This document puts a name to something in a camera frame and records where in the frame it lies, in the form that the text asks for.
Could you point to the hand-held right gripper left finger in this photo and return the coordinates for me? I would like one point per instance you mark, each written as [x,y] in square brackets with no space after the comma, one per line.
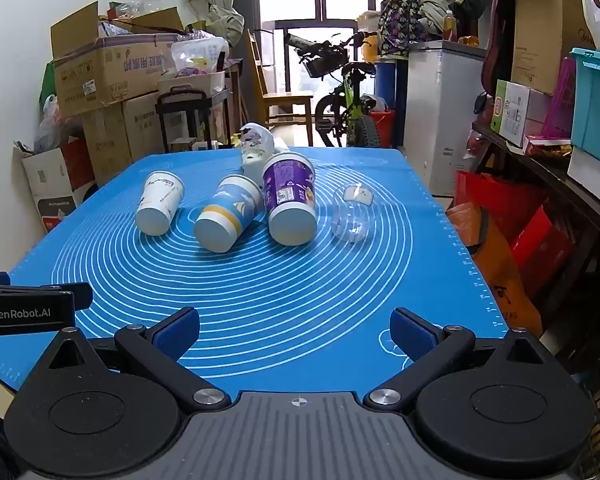
[176,334]

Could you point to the white and green box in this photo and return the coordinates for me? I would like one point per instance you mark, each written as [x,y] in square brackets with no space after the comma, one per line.
[515,110]

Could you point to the red bucket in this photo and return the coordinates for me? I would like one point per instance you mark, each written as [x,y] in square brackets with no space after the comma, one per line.
[384,127]

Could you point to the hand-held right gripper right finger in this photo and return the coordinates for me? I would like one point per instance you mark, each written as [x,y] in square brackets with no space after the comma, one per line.
[411,335]

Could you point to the pink plastic basket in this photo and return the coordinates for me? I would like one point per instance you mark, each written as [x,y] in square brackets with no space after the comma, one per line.
[560,100]

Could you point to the clear bag of packets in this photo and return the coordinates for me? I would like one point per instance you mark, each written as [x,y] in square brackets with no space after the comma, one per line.
[200,57]

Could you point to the white and red cardboard box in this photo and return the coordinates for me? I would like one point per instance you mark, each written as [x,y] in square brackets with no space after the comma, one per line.
[50,180]

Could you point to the blue and yellow paper cup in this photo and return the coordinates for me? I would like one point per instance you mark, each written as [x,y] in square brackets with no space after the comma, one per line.
[227,215]

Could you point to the green and black bicycle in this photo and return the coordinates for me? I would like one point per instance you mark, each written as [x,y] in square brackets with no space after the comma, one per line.
[352,95]

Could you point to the white chest freezer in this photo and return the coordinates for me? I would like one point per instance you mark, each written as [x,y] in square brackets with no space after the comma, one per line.
[440,120]

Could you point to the blue silicone baking mat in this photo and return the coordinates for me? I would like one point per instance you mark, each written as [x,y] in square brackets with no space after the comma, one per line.
[280,290]

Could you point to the maroon hanging bag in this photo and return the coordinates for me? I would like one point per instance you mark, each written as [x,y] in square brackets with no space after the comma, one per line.
[497,25]

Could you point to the floral fabric bag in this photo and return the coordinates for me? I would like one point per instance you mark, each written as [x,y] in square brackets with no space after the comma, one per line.
[397,25]

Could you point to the tall cardboard box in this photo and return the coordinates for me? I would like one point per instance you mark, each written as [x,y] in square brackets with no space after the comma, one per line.
[545,35]

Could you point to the white printed cup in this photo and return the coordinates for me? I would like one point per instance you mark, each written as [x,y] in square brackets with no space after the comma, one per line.
[255,147]

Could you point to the orange shopping bag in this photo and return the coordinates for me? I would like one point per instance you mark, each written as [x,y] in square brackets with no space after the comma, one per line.
[505,285]

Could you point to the dark wooden shelf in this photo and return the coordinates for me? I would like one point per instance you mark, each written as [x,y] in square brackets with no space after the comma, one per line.
[555,175]

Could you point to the purple and white paper cup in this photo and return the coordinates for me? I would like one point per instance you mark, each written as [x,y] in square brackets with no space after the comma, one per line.
[290,195]

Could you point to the red paper bag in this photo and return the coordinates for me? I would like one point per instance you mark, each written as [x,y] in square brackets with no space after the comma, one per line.
[490,195]

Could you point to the brown cardboard box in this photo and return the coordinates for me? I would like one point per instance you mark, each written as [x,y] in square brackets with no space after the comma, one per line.
[130,132]

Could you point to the black trolley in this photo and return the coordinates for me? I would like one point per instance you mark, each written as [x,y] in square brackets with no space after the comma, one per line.
[180,94]

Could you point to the clear plastic cup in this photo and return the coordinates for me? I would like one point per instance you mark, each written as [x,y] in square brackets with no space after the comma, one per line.
[352,220]

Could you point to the red gift box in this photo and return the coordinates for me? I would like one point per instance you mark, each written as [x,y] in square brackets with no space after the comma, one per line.
[540,245]

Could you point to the wooden chair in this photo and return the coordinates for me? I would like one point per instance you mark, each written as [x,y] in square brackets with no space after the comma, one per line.
[285,102]

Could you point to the orange drink bottle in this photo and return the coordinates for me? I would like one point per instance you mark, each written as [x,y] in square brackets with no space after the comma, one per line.
[448,27]

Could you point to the blue barrel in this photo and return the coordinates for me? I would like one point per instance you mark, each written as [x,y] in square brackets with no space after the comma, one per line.
[385,80]

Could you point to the large open cardboard box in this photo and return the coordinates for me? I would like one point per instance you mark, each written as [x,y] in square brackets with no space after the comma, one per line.
[105,75]

